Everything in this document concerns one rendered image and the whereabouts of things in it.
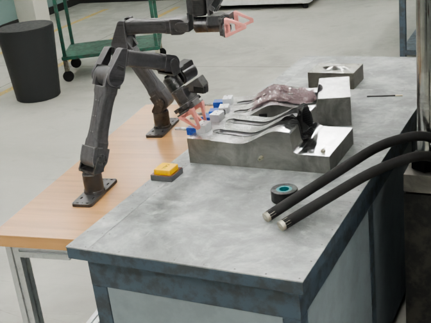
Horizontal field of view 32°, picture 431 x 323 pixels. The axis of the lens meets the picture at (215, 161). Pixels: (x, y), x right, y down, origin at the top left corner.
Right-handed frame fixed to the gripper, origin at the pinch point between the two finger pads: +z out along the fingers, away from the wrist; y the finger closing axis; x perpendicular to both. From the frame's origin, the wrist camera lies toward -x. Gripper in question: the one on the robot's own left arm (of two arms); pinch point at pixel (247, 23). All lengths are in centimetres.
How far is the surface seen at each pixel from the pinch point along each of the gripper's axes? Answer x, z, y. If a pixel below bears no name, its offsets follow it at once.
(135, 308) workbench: 58, -11, -95
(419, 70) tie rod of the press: 8, 61, -32
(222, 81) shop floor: 122, -124, 328
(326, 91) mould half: 28.6, 25.4, 9.6
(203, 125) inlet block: 28.4, -10.1, -28.4
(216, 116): 28.9, -8.9, -17.8
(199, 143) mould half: 32.6, -10.1, -34.4
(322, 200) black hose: 35, 38, -69
